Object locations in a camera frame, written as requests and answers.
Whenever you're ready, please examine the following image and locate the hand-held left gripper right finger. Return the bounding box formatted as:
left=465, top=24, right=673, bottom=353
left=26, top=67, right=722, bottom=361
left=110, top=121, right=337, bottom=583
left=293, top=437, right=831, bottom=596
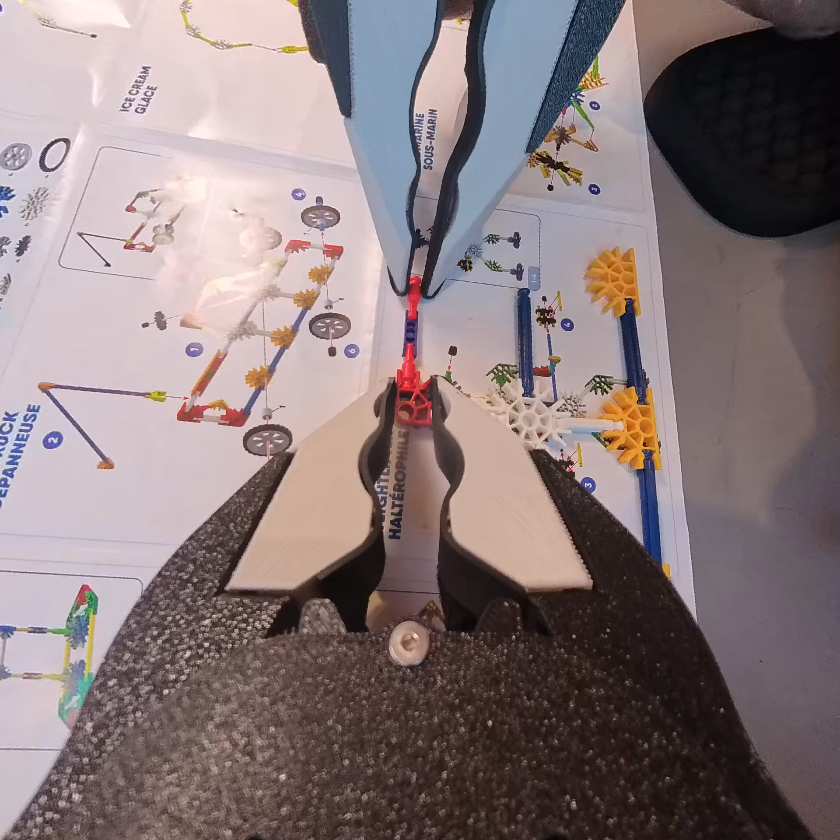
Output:
left=428, top=374, right=595, bottom=632

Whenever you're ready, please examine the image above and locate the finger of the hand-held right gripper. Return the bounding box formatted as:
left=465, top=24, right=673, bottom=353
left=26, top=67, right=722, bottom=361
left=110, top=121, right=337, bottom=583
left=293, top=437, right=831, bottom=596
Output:
left=346, top=0, right=439, bottom=298
left=420, top=0, right=580, bottom=299

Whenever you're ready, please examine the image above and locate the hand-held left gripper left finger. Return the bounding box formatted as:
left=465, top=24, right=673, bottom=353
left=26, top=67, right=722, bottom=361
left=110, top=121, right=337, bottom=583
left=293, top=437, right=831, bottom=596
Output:
left=222, top=386, right=396, bottom=634

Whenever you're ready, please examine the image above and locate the colourful construction toy model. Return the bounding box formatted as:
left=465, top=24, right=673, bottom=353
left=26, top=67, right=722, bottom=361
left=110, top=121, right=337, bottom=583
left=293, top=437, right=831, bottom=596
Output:
left=395, top=246, right=673, bottom=578

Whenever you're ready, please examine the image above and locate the printed paper instruction sheet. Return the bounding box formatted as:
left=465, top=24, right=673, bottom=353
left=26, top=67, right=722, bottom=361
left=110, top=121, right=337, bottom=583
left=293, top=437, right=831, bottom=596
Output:
left=0, top=0, right=697, bottom=752

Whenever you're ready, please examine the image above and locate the black mesh chair seat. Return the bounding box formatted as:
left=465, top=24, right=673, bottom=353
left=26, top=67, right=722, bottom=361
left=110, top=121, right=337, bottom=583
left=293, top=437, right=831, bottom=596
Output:
left=643, top=29, right=840, bottom=238

